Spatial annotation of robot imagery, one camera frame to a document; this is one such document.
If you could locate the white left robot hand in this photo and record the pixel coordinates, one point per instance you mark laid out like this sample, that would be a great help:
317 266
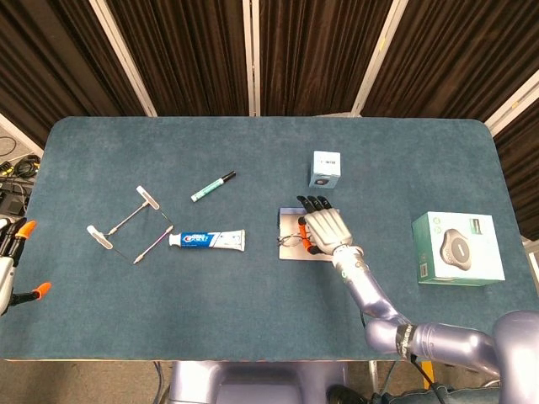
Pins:
6 261

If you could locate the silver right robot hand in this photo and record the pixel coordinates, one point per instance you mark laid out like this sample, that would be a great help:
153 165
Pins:
328 229

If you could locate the blue glasses case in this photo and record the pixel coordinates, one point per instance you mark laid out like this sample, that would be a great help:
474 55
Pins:
290 225

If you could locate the round metal-frame eyeglasses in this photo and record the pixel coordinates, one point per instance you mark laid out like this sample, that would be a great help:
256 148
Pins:
285 241

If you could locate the lilac robot base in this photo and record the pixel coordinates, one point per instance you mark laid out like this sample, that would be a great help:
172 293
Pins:
252 383

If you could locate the small light-blue speaker box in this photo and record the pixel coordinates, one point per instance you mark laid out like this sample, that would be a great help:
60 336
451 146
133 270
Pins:
324 168

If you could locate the green white speakerphone box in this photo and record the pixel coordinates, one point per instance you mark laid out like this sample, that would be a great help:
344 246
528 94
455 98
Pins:
455 248

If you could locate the green marker with black cap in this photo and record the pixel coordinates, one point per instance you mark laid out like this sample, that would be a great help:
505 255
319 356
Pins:
208 190

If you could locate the white blue toothpaste tube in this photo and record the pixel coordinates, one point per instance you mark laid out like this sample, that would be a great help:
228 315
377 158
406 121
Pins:
202 240

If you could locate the blue felt table cloth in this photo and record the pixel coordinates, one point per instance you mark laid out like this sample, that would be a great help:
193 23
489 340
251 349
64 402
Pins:
210 303

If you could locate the brown pleated curtain panel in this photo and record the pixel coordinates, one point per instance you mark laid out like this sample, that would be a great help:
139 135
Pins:
311 54
54 63
189 54
455 54
522 168

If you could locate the white screen frame post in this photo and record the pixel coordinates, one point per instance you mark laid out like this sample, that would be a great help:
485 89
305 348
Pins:
511 103
122 59
252 59
375 59

